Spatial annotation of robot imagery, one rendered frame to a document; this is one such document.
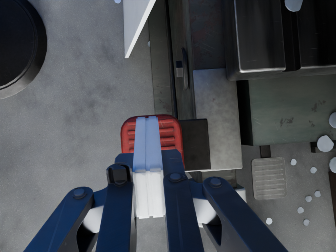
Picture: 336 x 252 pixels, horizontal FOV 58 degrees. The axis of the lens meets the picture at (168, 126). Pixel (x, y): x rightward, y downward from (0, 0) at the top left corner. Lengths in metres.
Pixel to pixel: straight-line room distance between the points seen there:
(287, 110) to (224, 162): 0.11
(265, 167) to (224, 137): 0.54
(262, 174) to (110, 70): 0.60
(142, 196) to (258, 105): 0.30
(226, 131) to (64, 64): 0.80
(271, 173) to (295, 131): 0.52
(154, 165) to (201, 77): 0.28
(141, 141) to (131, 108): 0.88
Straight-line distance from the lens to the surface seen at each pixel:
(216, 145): 0.42
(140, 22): 0.76
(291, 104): 0.45
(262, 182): 0.96
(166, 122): 0.29
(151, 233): 1.11
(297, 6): 0.41
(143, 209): 0.16
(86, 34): 1.13
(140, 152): 0.16
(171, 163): 0.17
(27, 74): 1.13
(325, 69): 0.43
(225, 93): 0.42
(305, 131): 0.45
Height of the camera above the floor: 1.05
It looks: 87 degrees down
